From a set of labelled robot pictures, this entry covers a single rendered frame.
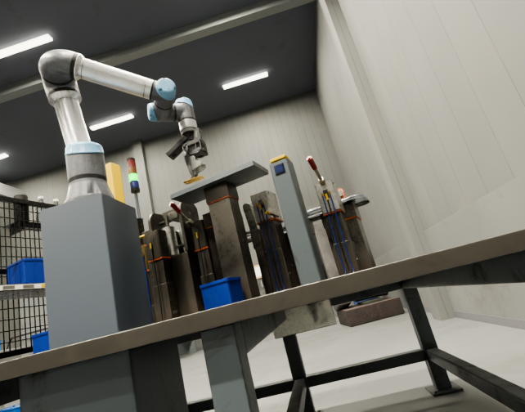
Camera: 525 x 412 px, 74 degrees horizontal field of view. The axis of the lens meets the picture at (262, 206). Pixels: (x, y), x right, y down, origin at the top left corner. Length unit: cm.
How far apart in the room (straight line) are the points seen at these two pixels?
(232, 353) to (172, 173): 1015
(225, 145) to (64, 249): 967
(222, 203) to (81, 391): 70
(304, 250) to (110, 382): 64
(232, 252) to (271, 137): 930
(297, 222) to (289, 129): 940
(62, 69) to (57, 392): 104
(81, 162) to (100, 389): 66
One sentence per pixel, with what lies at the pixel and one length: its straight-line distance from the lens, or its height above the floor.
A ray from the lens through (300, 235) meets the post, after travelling 116.
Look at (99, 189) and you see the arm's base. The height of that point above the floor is 114.
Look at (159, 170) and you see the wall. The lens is 1108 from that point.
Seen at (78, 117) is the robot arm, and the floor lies 151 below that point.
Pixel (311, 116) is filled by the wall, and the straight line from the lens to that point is 1067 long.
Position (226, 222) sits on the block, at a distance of 128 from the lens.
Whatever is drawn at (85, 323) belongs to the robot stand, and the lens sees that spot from 109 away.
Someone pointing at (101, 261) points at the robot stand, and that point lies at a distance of 108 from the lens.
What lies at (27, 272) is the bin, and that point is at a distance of 202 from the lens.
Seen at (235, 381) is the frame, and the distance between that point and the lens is 84.
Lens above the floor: 68
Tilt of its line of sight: 16 degrees up
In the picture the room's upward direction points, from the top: 14 degrees counter-clockwise
